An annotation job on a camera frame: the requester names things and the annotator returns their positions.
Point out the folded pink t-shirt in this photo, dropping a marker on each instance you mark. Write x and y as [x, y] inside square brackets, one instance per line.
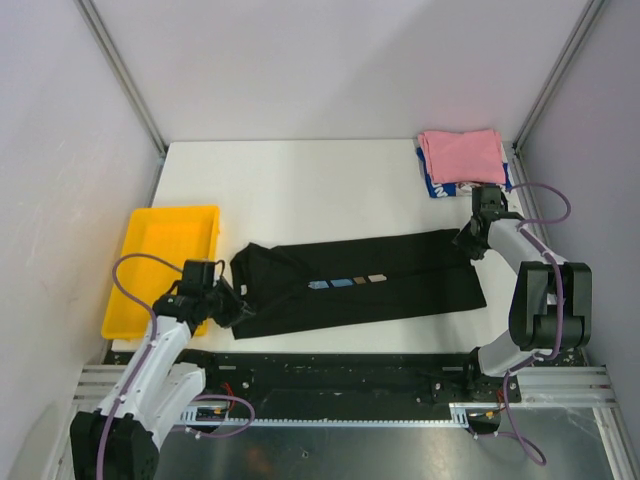
[474, 156]

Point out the black printed t-shirt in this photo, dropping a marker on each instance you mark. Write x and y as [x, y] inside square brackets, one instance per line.
[304, 287]

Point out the yellow plastic bin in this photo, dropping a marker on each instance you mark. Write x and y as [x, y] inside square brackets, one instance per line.
[164, 238]

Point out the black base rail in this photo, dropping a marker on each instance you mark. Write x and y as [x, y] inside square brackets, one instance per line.
[351, 387]

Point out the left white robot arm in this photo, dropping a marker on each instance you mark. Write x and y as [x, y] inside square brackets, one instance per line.
[123, 436]

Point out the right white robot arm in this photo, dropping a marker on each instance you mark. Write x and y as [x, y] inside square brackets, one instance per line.
[551, 305]

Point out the folded blue printed t-shirt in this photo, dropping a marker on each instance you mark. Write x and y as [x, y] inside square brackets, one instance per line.
[452, 190]

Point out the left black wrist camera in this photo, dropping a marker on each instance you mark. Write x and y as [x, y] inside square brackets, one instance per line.
[200, 276]

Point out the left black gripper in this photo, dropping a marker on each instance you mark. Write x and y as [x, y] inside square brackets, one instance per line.
[237, 311]

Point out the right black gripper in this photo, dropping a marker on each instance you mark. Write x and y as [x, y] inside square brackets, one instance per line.
[462, 240]

